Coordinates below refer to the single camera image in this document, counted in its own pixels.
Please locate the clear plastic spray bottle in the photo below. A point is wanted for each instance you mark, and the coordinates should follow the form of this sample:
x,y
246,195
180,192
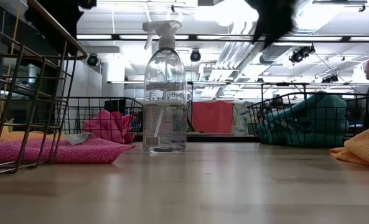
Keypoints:
x,y
165,124

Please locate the black metal frame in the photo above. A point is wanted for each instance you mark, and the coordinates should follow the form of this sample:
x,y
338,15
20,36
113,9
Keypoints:
x,y
193,37

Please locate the teal microfiber towel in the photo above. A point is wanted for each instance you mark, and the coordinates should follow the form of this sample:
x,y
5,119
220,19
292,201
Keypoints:
x,y
321,109
274,132
324,137

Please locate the red hanging cloth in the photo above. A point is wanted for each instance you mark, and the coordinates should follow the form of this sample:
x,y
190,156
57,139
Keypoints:
x,y
212,116

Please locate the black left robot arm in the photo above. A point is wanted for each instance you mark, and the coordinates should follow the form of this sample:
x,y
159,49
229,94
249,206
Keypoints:
x,y
87,3

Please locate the pink microfiber towel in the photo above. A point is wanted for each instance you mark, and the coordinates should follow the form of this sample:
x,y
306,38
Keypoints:
x,y
109,126
87,151

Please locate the orange microfiber towel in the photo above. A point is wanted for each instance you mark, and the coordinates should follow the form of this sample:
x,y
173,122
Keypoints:
x,y
3,133
364,146

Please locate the black ceiling spotlight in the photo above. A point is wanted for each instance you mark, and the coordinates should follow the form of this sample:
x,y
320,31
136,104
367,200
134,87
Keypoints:
x,y
330,78
92,59
299,55
195,55

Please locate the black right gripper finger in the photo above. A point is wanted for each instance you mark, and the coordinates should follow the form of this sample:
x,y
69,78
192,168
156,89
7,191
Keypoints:
x,y
265,21
282,15

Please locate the white green patterned cloth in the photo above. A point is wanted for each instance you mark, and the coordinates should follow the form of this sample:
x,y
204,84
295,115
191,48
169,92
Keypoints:
x,y
241,119

